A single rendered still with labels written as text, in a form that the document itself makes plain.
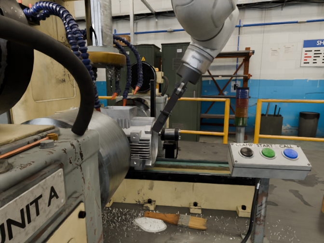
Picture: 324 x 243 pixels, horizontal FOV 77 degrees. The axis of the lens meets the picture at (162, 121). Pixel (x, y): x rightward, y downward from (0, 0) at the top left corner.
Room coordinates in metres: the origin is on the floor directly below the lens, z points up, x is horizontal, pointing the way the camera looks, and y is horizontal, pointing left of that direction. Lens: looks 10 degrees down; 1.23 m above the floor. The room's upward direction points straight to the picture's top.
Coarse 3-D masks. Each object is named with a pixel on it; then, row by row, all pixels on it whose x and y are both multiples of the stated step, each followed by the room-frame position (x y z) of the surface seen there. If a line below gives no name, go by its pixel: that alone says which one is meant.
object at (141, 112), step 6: (138, 96) 1.14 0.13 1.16; (120, 102) 0.98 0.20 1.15; (126, 102) 0.98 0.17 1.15; (132, 102) 0.97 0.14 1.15; (138, 102) 0.97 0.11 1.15; (144, 102) 0.99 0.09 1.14; (138, 108) 0.97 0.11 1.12; (144, 108) 0.97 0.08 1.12; (156, 108) 1.11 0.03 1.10; (138, 114) 0.97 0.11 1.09; (144, 114) 0.96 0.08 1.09; (156, 114) 1.04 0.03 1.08
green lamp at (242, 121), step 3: (237, 117) 0.98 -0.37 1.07; (240, 117) 0.97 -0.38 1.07; (246, 117) 0.98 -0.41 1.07; (234, 120) 1.01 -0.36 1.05; (237, 120) 0.98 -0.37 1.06; (240, 120) 0.97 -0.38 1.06; (243, 120) 0.97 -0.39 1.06; (246, 120) 0.98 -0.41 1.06; (234, 123) 1.00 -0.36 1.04; (237, 123) 0.98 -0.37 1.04; (240, 123) 0.97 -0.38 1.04; (243, 123) 0.97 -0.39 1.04; (246, 123) 0.98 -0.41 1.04
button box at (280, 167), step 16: (240, 144) 0.50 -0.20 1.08; (256, 144) 0.50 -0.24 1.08; (272, 144) 0.50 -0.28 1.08; (240, 160) 0.46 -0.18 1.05; (256, 160) 0.46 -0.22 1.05; (272, 160) 0.45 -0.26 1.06; (288, 160) 0.45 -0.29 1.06; (304, 160) 0.45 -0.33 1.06; (240, 176) 0.47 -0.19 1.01; (256, 176) 0.46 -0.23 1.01; (272, 176) 0.46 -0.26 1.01; (288, 176) 0.45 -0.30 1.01; (304, 176) 0.45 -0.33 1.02
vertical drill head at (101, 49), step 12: (84, 0) 0.75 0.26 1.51; (96, 0) 0.73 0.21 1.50; (108, 0) 0.75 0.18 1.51; (96, 12) 0.73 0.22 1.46; (108, 12) 0.75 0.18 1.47; (96, 24) 0.73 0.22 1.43; (108, 24) 0.75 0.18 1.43; (96, 36) 0.73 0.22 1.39; (108, 36) 0.75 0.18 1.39; (96, 48) 0.71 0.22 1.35; (108, 48) 0.72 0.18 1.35; (96, 60) 0.68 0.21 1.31; (108, 60) 0.69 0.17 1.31; (120, 60) 0.73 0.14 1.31; (108, 72) 0.72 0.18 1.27; (120, 72) 0.81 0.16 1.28
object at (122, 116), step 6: (102, 108) 0.73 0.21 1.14; (108, 108) 0.80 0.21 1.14; (114, 108) 0.82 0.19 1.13; (120, 108) 0.81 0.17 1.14; (132, 108) 0.74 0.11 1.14; (108, 114) 0.72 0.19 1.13; (114, 114) 0.71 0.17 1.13; (120, 114) 0.71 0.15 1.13; (126, 114) 0.71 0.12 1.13; (132, 114) 0.74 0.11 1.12; (114, 120) 0.72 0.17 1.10; (120, 120) 0.71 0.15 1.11; (126, 120) 0.71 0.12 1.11; (126, 126) 0.71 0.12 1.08
